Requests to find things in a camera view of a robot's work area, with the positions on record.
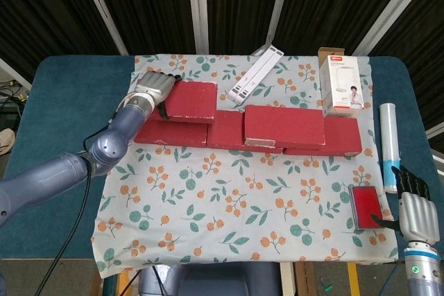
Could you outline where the clear tube with blue band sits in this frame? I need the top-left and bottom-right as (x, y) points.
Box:
(378, 102), (404, 194)

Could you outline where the blue cable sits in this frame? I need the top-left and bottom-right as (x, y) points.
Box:
(379, 261), (400, 296)

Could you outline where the red foam brick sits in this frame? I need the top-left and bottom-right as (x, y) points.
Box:
(206, 110), (285, 154)
(283, 116), (363, 157)
(133, 114), (210, 146)
(162, 80), (219, 125)

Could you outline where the white frame bar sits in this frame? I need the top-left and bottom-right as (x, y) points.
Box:
(0, 56), (33, 87)
(425, 125), (444, 139)

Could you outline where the white frame post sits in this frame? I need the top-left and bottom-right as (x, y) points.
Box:
(75, 0), (130, 56)
(266, 0), (294, 49)
(352, 0), (436, 56)
(186, 0), (210, 55)

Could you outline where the red brick with worn end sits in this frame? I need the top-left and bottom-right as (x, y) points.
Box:
(244, 104), (327, 150)

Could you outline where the beige shoe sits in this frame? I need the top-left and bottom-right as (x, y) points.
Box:
(0, 128), (17, 155)

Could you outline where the yellow green cable bundle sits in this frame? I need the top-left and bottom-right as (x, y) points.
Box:
(0, 79), (31, 103)

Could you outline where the floral print tablecloth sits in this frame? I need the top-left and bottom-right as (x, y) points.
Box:
(90, 53), (400, 279)

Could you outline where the white lamp box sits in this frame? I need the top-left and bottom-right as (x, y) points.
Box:
(318, 54), (365, 117)

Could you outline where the grey-blue robot torso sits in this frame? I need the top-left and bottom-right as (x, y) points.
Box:
(138, 261), (282, 296)

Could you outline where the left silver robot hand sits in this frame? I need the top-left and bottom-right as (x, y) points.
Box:
(133, 70), (183, 120)

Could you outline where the red flat pad case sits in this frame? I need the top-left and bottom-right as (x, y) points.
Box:
(348, 185), (386, 231)

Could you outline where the blue felt table cover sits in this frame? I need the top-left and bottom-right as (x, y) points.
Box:
(0, 54), (444, 262)

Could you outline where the white table leg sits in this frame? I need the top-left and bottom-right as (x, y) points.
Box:
(280, 261), (296, 296)

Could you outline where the brown cardboard sheet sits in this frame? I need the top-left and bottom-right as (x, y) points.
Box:
(294, 261), (317, 296)

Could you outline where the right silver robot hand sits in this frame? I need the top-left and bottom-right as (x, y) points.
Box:
(369, 165), (440, 245)

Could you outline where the white folding stand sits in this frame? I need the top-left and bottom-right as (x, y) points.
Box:
(228, 45), (285, 105)

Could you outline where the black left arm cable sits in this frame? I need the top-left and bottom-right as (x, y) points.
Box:
(33, 136), (105, 296)

